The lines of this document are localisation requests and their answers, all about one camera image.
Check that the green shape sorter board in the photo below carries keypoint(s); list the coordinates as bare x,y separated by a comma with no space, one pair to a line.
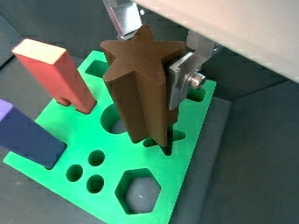
102,162

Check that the brown star block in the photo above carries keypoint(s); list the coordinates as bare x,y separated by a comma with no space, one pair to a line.
136,83

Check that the gripper metal left finger 2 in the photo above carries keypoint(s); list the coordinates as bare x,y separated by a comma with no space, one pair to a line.
124,17

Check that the red arch block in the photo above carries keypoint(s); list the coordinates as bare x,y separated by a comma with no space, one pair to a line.
50,66

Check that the gripper metal right finger 2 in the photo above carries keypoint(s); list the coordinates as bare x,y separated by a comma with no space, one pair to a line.
182,72

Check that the purple rectangular block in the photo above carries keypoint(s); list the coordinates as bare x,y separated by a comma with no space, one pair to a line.
25,138

